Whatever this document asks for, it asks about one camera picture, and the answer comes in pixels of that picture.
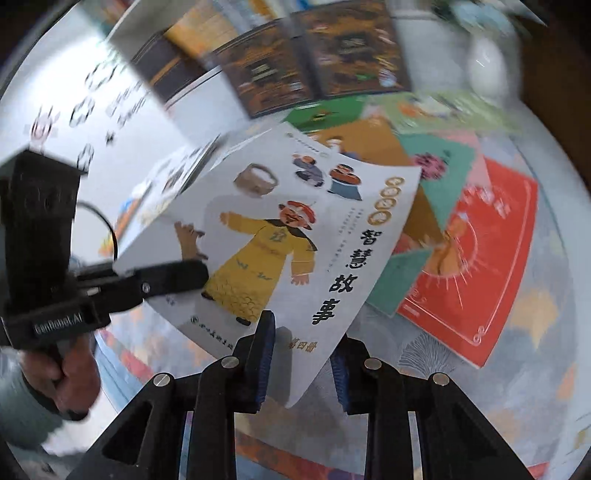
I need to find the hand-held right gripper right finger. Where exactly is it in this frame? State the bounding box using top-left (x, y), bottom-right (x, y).
top-left (329, 337), bottom-right (536, 480)

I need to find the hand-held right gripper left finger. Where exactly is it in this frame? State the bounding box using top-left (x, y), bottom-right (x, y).
top-left (67, 310), bottom-right (278, 480)

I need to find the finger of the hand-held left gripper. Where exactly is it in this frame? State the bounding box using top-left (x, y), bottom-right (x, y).
top-left (133, 259), bottom-right (211, 302)

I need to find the white book yellow-robed figure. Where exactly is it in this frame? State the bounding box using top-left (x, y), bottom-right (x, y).
top-left (113, 122), bottom-right (422, 409)

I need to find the stack of thin books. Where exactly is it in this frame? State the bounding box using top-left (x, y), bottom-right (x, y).
top-left (115, 134), bottom-right (222, 241)

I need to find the teal book with girl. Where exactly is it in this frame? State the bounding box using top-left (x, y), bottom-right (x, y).
top-left (367, 134), bottom-right (485, 319)

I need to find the pink book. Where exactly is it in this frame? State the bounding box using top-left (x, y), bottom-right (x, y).
top-left (443, 129), bottom-right (490, 160)

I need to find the light green picture book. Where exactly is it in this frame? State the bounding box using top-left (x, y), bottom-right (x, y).
top-left (379, 90), bottom-right (525, 137)

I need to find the person's left forearm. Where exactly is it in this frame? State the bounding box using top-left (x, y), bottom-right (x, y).
top-left (0, 364), bottom-right (88, 460)

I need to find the person's left hand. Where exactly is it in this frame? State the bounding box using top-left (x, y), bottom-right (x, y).
top-left (21, 342), bottom-right (103, 422)

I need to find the white bookshelf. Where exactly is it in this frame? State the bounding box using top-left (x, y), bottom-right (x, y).
top-left (106, 0), bottom-right (250, 121)

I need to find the red book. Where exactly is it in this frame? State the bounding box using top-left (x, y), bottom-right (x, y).
top-left (396, 157), bottom-right (541, 370)

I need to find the fan-patterned cloth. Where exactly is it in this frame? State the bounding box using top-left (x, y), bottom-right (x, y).
top-left (92, 83), bottom-right (591, 480)

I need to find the dark green book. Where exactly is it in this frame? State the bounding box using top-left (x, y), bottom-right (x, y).
top-left (283, 99), bottom-right (368, 134)

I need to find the orange-brown book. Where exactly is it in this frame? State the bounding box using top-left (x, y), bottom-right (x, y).
top-left (314, 119), bottom-right (446, 245)

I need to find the white ribbed vase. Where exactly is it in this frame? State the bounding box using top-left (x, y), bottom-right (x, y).
top-left (464, 34), bottom-right (522, 97)

